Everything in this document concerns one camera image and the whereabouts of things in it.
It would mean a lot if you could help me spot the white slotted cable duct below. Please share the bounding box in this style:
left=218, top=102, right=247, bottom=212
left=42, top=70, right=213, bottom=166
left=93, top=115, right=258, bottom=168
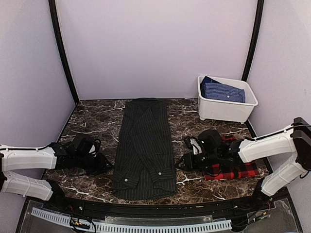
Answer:
left=31, top=207, right=232, bottom=233

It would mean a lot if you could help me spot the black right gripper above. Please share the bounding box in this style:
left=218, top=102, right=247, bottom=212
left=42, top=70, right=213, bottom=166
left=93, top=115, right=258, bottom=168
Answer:
left=174, top=150, right=220, bottom=171

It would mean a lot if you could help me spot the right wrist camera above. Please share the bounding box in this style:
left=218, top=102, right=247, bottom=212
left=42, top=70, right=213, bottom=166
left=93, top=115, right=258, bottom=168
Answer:
left=184, top=136, right=204, bottom=155

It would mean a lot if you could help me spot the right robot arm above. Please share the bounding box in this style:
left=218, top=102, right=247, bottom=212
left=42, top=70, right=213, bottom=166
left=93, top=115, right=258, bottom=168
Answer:
left=175, top=117, right=311, bottom=211

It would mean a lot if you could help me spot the white plastic bin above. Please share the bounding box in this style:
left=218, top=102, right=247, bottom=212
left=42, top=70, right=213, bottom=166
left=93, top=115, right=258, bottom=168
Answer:
left=197, top=75, right=258, bottom=124

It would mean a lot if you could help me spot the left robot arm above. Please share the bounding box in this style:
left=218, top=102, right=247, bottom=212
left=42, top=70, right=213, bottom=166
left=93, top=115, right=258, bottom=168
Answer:
left=0, top=134, right=113, bottom=212

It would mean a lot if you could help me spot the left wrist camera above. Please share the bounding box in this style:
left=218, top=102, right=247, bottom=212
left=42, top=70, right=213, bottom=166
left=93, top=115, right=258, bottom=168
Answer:
left=89, top=139, right=101, bottom=156

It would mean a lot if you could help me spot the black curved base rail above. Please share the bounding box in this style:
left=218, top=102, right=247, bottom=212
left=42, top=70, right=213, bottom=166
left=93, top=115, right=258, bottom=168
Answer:
left=26, top=186, right=292, bottom=219

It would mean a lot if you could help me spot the blue checked shirt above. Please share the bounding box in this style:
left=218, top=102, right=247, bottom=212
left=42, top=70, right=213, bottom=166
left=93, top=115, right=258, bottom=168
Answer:
left=200, top=76, right=246, bottom=103

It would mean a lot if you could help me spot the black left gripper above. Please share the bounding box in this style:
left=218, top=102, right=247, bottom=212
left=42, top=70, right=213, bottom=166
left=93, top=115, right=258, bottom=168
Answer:
left=74, top=152, right=114, bottom=176

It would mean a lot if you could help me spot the left black frame post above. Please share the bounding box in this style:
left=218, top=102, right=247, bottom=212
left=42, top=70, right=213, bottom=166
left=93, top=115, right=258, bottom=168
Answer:
left=48, top=0, right=80, bottom=105

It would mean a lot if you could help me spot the black pinstriped long sleeve shirt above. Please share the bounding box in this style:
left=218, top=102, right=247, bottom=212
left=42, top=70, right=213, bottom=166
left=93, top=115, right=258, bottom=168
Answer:
left=112, top=99, right=177, bottom=200

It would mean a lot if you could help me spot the red black plaid folded shirt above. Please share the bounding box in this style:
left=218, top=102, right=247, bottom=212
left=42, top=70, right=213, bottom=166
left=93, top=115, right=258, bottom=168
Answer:
left=198, top=130, right=259, bottom=181

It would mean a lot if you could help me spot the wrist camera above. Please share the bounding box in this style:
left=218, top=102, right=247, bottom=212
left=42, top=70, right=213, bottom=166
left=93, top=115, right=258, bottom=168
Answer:
left=89, top=139, right=101, bottom=156
left=184, top=136, right=204, bottom=155

